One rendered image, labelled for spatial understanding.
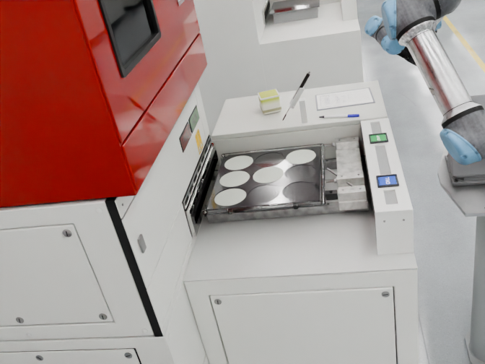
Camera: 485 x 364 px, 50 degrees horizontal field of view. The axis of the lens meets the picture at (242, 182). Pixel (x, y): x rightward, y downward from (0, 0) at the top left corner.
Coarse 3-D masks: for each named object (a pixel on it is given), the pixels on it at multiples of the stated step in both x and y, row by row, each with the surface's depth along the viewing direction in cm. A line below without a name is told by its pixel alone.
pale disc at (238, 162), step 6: (240, 156) 186; (246, 156) 185; (228, 162) 184; (234, 162) 183; (240, 162) 182; (246, 162) 181; (252, 162) 180; (228, 168) 180; (234, 168) 179; (240, 168) 178
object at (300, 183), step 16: (224, 160) 185; (256, 160) 181; (272, 160) 179; (288, 176) 168; (304, 176) 166; (256, 192) 163; (272, 192) 162; (288, 192) 160; (304, 192) 158; (208, 208) 160; (224, 208) 159
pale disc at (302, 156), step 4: (292, 152) 181; (296, 152) 181; (300, 152) 180; (304, 152) 180; (308, 152) 179; (312, 152) 179; (288, 156) 180; (292, 156) 179; (296, 156) 179; (300, 156) 178; (304, 156) 178; (308, 156) 177; (312, 156) 177; (288, 160) 177; (292, 160) 177; (296, 160) 176; (300, 160) 176; (304, 160) 175; (308, 160) 175
